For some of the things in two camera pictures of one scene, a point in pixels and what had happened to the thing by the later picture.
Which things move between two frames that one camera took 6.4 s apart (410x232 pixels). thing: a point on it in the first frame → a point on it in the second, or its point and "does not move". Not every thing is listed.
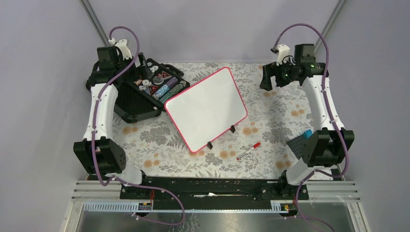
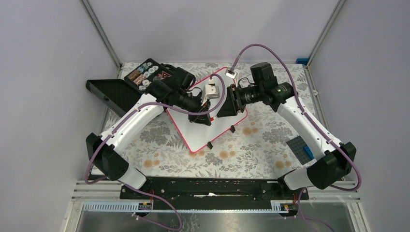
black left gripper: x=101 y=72 → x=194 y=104
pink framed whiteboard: x=205 y=111 does not move
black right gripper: x=270 y=70 → x=233 y=103
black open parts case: x=144 y=94 does not move
